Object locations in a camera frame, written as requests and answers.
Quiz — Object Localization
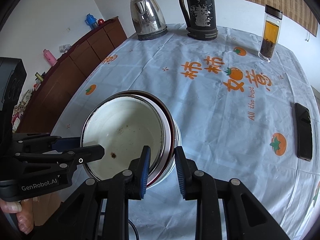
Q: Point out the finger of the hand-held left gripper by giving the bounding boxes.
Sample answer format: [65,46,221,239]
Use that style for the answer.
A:
[12,133,82,152]
[16,144,105,167]

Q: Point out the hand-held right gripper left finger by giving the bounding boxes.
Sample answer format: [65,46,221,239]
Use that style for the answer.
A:
[32,145,152,240]

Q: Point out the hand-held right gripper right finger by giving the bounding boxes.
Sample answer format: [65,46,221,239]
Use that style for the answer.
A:
[174,146,292,240]

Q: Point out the person's left hand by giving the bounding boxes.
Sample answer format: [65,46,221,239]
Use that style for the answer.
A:
[0,197,35,235]

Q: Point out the pile of small packets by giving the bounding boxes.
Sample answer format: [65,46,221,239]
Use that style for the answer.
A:
[11,87,34,130]

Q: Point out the light blue printed tablecloth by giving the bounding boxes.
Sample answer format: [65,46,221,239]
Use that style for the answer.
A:
[50,24,320,240]

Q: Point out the brown wooden cabinet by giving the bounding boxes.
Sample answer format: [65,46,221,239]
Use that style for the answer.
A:
[11,16,128,134]

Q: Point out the pink plastic bottle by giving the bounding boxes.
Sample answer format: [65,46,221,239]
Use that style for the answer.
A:
[43,49,57,66]

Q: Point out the blue toy on cabinet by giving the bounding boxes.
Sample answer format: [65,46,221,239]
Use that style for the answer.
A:
[86,13,98,30]

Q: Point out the black smartphone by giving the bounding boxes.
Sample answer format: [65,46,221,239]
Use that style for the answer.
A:
[294,102,313,162]

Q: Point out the stainless steel electric kettle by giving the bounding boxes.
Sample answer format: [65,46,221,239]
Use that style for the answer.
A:
[130,0,168,41]

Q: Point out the black worn thermos flask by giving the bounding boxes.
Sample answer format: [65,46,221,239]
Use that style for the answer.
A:
[176,0,219,41]

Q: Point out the glass tea bottle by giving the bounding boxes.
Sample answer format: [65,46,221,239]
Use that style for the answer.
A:
[257,4,283,63]

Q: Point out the bamboo window blind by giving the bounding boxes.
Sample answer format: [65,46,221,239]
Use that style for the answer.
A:
[242,0,319,37]

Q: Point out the black cable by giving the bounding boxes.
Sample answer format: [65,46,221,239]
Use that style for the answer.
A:
[128,219,141,240]

